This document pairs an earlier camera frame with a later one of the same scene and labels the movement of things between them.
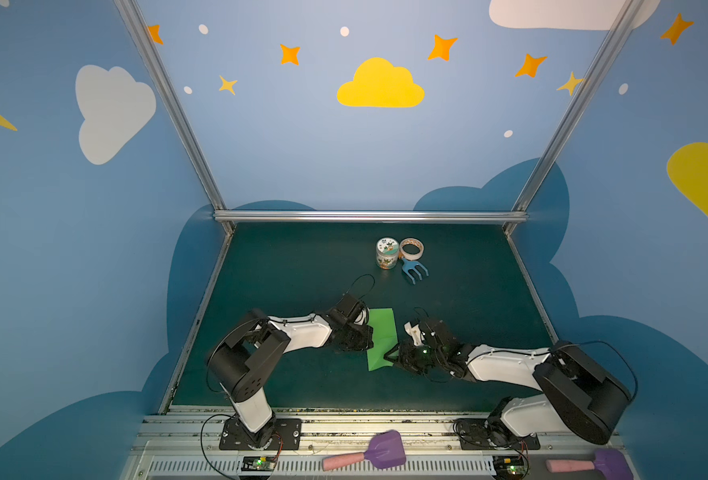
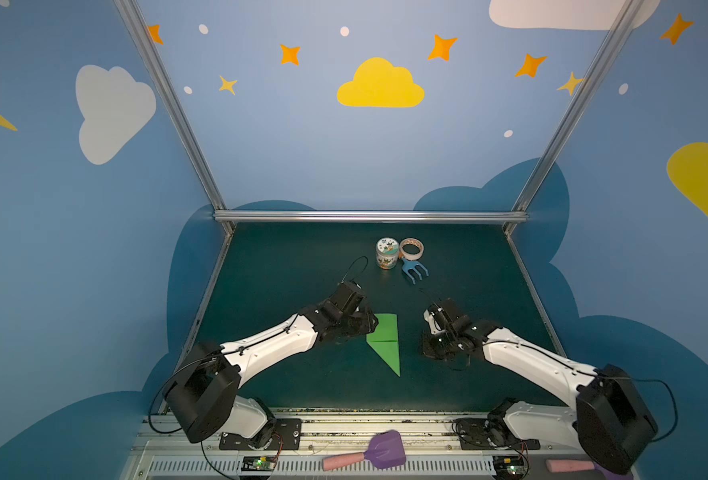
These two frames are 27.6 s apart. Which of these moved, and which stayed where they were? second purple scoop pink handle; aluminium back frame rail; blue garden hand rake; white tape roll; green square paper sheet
Moved: green square paper sheet
Stayed: white tape roll; second purple scoop pink handle; aluminium back frame rail; blue garden hand rake
